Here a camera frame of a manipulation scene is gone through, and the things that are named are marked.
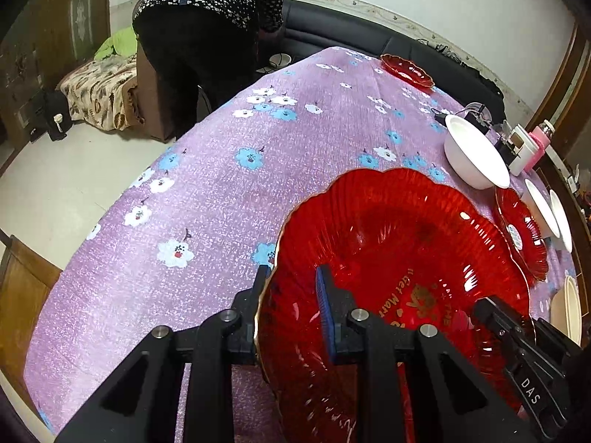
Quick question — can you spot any medium red glass plate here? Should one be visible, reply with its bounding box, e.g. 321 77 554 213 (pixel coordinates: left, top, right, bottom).
493 188 549 286

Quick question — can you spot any white paper bowl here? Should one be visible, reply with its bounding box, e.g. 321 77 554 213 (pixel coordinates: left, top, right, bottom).
521 179 560 239
549 189 573 253

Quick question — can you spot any large red glass plate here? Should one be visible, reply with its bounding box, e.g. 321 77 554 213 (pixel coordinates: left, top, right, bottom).
256 168 531 442

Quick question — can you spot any cream ribbed bowl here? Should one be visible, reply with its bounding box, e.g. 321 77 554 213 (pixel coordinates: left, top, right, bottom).
550 275 583 345

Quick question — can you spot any purple floral tablecloth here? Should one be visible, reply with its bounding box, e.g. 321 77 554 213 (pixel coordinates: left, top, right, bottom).
24 47 492 433

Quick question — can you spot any wooden chair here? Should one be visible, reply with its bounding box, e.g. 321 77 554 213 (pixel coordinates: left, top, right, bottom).
0 233 61 410

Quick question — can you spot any white plastic jar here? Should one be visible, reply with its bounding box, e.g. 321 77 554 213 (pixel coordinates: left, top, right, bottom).
508 125 539 176

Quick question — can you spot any pink thermos bottle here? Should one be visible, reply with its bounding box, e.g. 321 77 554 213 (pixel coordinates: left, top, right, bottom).
524 119 555 171

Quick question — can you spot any black bag on floor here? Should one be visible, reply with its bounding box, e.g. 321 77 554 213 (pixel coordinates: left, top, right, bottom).
29 90 73 143

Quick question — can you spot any floral covered armchair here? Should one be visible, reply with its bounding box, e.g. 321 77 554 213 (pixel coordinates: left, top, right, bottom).
56 54 173 142

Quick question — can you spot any small red plate far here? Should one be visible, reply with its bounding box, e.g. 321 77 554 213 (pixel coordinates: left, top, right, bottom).
380 54 435 89

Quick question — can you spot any green cloth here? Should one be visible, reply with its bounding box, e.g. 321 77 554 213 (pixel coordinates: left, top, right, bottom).
94 26 137 61

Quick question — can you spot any person in patterned jacket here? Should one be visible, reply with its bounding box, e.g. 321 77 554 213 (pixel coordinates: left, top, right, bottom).
132 0 283 137

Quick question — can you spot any wooden cabinet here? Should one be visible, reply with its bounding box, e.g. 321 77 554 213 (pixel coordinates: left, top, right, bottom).
1 0 110 150

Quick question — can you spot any black leather sofa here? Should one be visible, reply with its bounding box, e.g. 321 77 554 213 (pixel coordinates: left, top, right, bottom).
259 0 506 123

